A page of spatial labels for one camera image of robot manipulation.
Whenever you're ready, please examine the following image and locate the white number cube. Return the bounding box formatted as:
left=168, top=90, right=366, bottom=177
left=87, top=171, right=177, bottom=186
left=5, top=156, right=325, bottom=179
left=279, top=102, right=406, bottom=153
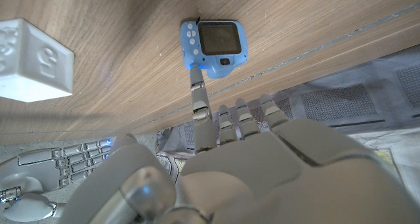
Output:
left=0, top=18, right=75, bottom=103

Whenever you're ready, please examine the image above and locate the grey tape outline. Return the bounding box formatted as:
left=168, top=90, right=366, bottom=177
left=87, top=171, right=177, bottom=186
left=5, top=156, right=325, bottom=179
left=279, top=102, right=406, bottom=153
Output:
left=0, top=2, right=420, bottom=136

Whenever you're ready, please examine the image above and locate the blue toy camera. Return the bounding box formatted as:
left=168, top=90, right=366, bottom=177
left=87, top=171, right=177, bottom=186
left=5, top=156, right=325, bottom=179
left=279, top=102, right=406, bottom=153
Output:
left=179, top=17, right=249, bottom=79

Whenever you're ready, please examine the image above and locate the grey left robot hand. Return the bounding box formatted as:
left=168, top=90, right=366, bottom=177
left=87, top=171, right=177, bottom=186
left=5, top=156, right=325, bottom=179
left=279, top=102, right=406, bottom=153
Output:
left=58, top=65, right=420, bottom=224

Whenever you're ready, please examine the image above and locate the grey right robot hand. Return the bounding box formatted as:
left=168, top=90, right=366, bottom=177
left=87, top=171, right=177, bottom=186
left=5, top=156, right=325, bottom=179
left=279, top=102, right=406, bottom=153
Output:
left=0, top=138, right=112, bottom=205

